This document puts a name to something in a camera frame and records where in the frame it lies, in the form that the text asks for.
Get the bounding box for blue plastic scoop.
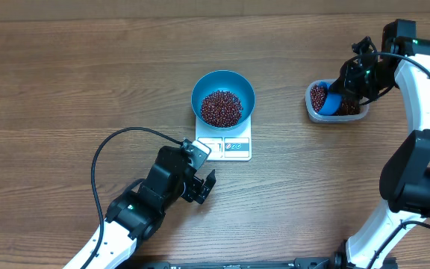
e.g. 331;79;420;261
317;81;343;116

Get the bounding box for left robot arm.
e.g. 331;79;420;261
65;140;216;268

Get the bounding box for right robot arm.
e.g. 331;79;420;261
326;19;430;268

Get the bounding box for white digital kitchen scale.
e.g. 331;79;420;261
195;116;252;161

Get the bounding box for red beans in bowl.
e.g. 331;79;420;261
200;90;243;128

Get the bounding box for teal blue bowl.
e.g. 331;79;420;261
191;70;256;126

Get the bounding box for red adzuki beans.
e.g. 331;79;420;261
311;85;361;116

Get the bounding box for clear plastic bean container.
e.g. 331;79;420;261
305;78;370;123

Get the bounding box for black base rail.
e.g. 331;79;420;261
117;256;399;269

